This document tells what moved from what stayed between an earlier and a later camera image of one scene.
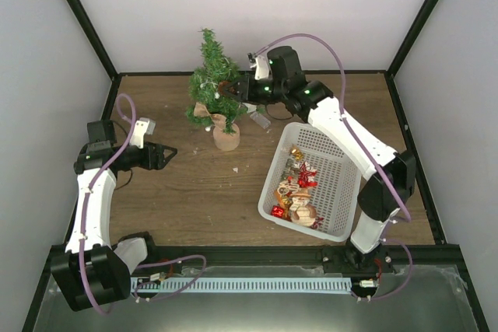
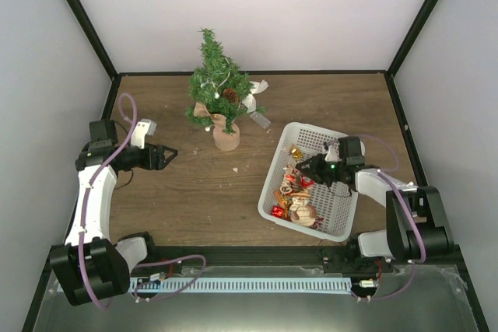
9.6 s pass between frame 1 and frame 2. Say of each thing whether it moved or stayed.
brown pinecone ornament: moved
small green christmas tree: stayed
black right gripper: moved
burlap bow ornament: stayed
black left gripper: stayed
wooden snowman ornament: stayed
